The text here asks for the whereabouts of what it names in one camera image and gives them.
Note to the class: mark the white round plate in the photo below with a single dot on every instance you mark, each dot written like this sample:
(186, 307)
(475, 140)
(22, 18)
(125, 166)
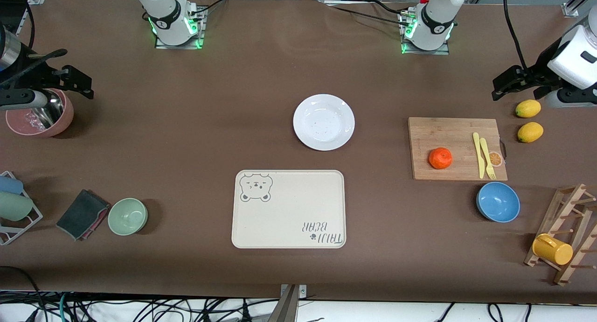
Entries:
(324, 122)

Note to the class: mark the orange mandarin fruit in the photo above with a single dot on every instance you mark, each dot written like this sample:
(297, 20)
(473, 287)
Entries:
(440, 158)

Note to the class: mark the wooden mug rack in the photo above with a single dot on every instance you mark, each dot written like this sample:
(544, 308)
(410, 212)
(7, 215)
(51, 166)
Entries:
(568, 205)

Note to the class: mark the pink bowl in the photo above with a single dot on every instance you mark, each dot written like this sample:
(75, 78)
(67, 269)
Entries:
(63, 121)

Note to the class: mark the metal clamp bracket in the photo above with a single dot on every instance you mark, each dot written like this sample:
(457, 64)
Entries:
(302, 291)

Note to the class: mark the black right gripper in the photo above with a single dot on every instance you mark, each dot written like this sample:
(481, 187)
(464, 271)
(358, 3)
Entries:
(41, 76)

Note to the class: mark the aluminium corner frame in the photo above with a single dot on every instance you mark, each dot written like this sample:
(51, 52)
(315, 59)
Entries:
(571, 10)

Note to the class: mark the yellow plastic fork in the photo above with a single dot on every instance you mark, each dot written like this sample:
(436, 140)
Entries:
(486, 154)

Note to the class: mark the brown table cover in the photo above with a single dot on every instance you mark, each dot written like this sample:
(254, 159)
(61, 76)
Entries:
(186, 126)

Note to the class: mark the pink folded cloth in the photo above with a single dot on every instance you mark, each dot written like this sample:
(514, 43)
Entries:
(99, 222)

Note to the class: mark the grey camera pole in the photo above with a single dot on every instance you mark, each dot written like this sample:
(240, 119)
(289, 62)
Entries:
(284, 310)

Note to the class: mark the pale green bowl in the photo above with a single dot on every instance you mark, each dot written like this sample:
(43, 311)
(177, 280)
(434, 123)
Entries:
(128, 217)

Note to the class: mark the wooden cutting board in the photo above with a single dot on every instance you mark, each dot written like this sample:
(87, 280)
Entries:
(443, 135)

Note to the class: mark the orange slice piece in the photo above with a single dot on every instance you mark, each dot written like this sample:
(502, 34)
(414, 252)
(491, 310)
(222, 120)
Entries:
(495, 159)

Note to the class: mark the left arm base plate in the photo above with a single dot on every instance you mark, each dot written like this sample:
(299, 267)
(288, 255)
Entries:
(438, 52)

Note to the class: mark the metal scoop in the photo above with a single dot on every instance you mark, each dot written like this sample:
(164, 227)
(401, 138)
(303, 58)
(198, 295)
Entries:
(51, 114)

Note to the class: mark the dark grey folded cloth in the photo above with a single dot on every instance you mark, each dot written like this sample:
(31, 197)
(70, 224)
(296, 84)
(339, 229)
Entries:
(79, 213)

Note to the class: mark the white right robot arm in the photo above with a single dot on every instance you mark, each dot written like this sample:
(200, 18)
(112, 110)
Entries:
(163, 14)

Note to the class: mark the blue cup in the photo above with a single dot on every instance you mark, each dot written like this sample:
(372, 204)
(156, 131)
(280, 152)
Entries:
(9, 185)

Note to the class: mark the cream bear print tray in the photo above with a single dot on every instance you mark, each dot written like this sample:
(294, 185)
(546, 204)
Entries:
(289, 210)

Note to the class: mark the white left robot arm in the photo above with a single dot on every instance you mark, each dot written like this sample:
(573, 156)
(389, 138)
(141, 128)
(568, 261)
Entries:
(433, 23)

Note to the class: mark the green cup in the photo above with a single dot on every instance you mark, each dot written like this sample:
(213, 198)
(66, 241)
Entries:
(14, 206)

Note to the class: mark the yellow lemon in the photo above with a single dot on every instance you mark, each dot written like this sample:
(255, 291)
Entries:
(530, 132)
(528, 108)

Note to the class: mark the blue bowl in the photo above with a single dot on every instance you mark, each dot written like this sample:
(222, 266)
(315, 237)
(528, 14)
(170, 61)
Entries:
(498, 201)

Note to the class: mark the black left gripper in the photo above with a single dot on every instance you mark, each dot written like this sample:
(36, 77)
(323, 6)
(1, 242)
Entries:
(536, 72)

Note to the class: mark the yellow plastic knife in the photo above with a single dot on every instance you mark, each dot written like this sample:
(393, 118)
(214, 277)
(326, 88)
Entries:
(479, 158)

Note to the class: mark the yellow mug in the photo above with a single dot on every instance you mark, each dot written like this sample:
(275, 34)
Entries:
(552, 251)

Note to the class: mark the clear plastic ice pieces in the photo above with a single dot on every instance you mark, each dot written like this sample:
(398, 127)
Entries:
(31, 121)

